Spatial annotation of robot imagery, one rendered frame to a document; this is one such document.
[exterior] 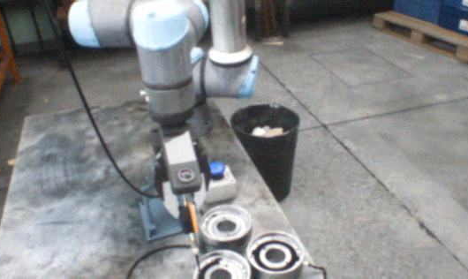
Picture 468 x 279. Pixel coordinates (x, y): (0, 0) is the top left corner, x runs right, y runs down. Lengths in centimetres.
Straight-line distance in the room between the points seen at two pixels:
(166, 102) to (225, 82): 52
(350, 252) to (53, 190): 133
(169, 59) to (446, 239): 180
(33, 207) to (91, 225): 17
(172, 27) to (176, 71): 6
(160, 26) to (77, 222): 56
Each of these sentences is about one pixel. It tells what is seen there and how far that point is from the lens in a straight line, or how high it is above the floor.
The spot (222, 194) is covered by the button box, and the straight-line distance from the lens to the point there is 99.
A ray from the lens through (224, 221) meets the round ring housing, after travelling 91.
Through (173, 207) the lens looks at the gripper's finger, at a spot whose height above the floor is 96.
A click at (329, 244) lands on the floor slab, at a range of 206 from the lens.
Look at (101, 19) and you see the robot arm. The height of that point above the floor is 125.
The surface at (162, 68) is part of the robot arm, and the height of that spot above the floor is 121.
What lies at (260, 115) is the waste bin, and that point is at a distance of 226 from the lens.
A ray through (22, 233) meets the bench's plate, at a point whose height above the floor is 80.
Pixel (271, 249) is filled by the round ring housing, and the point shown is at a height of 83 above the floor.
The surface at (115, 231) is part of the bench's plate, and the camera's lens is 97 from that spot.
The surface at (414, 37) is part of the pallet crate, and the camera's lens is 454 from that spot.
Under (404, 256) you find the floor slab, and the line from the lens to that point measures 208.
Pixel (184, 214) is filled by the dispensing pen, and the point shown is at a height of 94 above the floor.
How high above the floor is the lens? 144
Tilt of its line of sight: 32 degrees down
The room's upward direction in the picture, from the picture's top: 3 degrees counter-clockwise
